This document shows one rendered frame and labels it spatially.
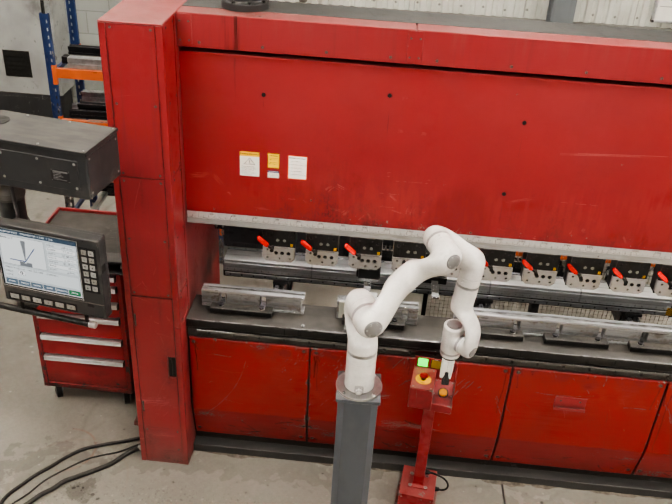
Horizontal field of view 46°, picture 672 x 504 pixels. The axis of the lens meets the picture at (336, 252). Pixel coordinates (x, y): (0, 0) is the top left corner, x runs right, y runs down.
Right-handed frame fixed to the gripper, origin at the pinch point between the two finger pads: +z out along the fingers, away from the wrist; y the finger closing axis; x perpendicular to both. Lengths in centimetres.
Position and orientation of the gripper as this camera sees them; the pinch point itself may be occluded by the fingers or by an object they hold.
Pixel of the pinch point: (445, 380)
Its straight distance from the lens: 346.4
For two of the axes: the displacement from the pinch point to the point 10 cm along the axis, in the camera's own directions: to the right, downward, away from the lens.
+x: 9.8, 1.5, -1.5
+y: -2.1, 5.7, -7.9
